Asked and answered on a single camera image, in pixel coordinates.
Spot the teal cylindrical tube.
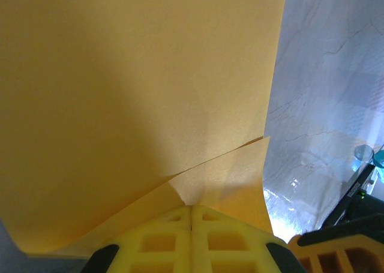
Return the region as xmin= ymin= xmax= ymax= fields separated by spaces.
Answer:
xmin=354 ymin=145 xmax=384 ymax=182

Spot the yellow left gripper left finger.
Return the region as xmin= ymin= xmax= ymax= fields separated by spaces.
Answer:
xmin=86 ymin=206 xmax=192 ymax=273

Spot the yellow paper sheet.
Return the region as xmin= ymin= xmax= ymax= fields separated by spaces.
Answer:
xmin=0 ymin=0 xmax=289 ymax=259

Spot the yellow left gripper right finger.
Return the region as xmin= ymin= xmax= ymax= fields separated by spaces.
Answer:
xmin=191 ymin=205 xmax=305 ymax=273

